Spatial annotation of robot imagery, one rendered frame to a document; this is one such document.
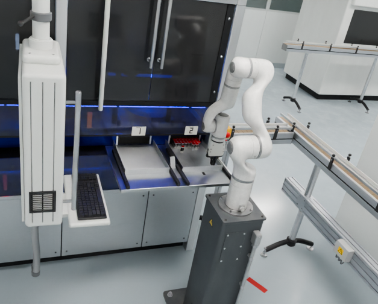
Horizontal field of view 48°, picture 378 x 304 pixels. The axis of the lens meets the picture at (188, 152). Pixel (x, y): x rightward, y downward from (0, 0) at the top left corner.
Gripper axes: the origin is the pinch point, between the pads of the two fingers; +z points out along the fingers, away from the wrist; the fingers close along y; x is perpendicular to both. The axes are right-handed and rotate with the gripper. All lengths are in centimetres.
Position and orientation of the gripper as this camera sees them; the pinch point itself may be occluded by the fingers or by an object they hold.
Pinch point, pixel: (212, 162)
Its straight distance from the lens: 255.0
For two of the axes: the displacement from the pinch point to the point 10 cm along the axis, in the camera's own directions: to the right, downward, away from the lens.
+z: -1.6, 8.7, 4.7
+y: -9.3, 0.3, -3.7
